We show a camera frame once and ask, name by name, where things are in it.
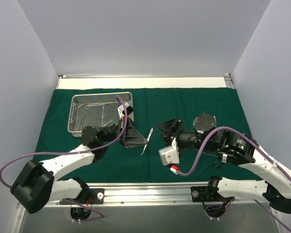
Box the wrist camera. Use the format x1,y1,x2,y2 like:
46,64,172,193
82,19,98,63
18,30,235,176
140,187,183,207
159,138,179,175
117,102,133,121

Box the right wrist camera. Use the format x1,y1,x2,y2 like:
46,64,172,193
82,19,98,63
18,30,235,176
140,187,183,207
159,138,179,175

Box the aluminium front rail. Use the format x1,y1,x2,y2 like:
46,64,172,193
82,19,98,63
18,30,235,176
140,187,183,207
16,182,279,209

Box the silver surgical scissors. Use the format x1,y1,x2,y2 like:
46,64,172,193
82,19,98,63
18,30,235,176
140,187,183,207
76,103,93,110

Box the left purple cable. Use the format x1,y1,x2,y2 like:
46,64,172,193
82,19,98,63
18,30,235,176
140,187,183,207
0,96,128,221

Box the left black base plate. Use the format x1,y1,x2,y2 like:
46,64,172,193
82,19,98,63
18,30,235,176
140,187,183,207
60,188,105,205

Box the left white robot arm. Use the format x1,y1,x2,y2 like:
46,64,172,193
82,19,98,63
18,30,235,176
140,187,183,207
10,118,148,214

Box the green surgical cloth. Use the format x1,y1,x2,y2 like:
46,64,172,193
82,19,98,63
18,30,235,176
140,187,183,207
36,88,260,183

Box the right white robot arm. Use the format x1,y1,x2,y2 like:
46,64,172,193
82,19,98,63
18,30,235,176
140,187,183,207
157,114,291,214

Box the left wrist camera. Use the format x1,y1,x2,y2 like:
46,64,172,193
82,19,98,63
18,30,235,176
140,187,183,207
117,102,133,121

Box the metal mesh instrument tray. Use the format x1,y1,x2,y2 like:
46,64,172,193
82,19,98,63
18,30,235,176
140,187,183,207
67,92,133,137

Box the aluminium right side rail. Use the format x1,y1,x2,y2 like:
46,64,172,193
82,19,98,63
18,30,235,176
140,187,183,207
224,73,234,89

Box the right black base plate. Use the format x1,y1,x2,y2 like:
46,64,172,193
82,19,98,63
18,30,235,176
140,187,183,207
191,186,228,202

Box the aluminium rail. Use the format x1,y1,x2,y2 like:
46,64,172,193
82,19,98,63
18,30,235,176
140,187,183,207
16,182,279,209
224,73,234,89

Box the silver forceps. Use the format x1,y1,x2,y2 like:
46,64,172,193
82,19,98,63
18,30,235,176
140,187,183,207
141,128,153,155

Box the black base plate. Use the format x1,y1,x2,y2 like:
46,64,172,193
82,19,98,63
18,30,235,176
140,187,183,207
191,186,228,202
60,188,105,205

